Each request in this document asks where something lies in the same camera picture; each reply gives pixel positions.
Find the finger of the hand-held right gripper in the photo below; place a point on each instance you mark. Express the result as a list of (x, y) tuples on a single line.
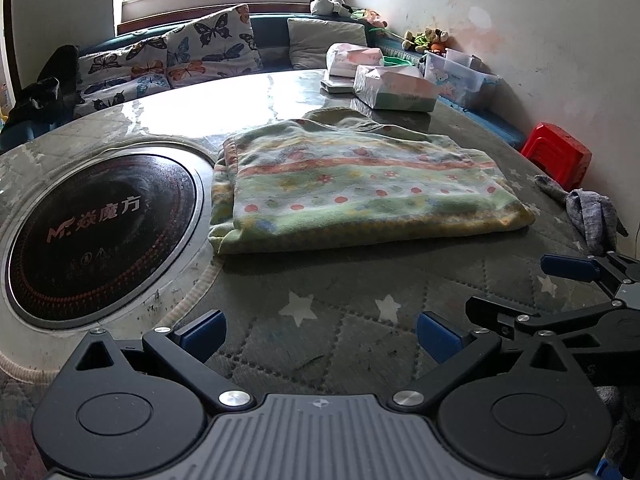
[(570, 266), (500, 316)]

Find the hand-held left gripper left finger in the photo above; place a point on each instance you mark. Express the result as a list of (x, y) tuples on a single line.
[(202, 337)]

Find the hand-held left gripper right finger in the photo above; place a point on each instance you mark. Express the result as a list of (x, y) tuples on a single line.
[(440, 336)]

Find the pastel patterned button shirt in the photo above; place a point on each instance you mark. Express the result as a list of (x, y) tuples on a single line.
[(360, 190)]

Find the grey cloth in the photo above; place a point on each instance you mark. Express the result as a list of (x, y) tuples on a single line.
[(592, 215)]

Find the red plastic stool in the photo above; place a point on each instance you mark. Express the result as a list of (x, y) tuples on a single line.
[(555, 152)]

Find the round black induction cooktop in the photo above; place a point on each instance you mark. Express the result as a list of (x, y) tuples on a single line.
[(100, 240)]

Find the clear plastic storage box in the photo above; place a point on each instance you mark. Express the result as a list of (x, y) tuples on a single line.
[(460, 77)]

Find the green white tissue box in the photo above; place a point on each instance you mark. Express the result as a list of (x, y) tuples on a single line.
[(395, 87)]

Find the small plush toys group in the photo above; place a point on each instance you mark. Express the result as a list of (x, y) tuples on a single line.
[(425, 40)]

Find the small grey scale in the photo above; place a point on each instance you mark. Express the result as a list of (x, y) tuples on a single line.
[(337, 86)]

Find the butterfly print pillow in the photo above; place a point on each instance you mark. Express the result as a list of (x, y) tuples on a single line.
[(215, 45), (125, 75)]

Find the dark clothing pile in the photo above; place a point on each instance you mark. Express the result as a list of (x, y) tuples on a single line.
[(45, 95)]

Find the pink tissue pack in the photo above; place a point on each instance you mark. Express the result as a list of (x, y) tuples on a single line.
[(350, 57)]

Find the teal sofa bench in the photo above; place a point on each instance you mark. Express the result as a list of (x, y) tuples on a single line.
[(272, 45)]

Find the plain grey pillow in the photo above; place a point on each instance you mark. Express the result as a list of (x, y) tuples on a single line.
[(325, 42)]

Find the pink green plush toy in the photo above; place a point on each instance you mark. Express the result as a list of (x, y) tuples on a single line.
[(372, 17)]

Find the white plush toy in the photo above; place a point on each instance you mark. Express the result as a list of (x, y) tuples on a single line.
[(327, 5)]

